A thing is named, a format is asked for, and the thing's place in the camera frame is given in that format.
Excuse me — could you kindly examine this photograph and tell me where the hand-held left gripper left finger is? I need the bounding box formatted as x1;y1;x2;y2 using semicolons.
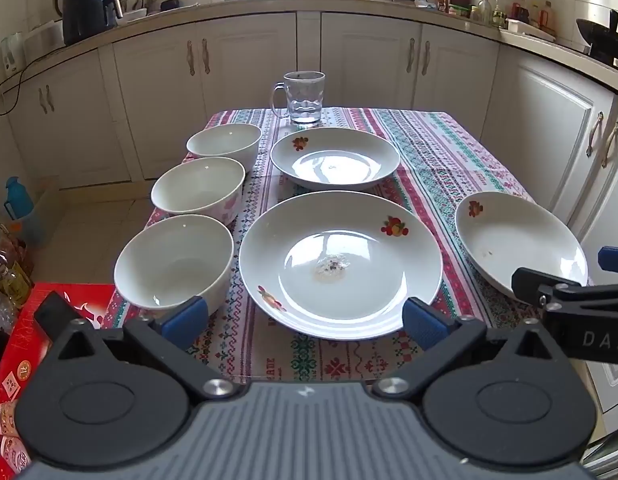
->
34;292;240;403

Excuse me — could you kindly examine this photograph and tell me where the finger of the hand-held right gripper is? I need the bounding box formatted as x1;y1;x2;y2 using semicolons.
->
598;246;618;276
512;267;618;313

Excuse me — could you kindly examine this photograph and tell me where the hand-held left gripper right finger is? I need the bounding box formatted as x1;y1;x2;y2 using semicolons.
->
371;296;572;403

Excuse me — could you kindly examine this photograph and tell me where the white plate fruit print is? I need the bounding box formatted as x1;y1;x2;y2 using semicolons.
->
239;191;444;341
270;127;401;192
455;191;589;303

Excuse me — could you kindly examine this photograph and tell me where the white ceramic bowl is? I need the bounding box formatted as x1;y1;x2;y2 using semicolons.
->
186;123;262;173
114;214;235;318

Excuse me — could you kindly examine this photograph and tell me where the white bowl pink flower print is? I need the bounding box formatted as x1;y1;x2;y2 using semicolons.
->
151;156;246;227

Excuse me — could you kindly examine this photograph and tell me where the patterned tablecloth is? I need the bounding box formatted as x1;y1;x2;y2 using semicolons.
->
103;107;592;383

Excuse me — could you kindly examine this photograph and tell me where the red printed box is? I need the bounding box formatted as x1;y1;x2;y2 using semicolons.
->
0;282;117;480

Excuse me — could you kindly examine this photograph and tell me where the yellow oil bottle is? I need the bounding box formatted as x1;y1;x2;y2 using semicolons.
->
0;232;34;311

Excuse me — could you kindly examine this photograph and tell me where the blue thermos jug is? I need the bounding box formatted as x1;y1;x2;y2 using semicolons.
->
3;176;34;221

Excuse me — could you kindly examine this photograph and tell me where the black wok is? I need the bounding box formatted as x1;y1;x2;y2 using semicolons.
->
575;9;618;73

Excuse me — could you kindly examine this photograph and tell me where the white plastic tray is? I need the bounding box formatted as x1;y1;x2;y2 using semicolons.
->
506;18;557;41

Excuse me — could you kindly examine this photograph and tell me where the clear glass mug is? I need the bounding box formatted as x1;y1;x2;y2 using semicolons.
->
270;71;326;128

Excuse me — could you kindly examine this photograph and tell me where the white electric kettle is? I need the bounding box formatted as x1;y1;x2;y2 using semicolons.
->
0;32;27;78

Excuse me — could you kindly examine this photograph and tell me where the beige kitchen countertop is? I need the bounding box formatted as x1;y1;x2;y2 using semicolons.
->
0;0;618;101

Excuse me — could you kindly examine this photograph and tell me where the black power cable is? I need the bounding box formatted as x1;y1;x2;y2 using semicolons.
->
0;55;64;116

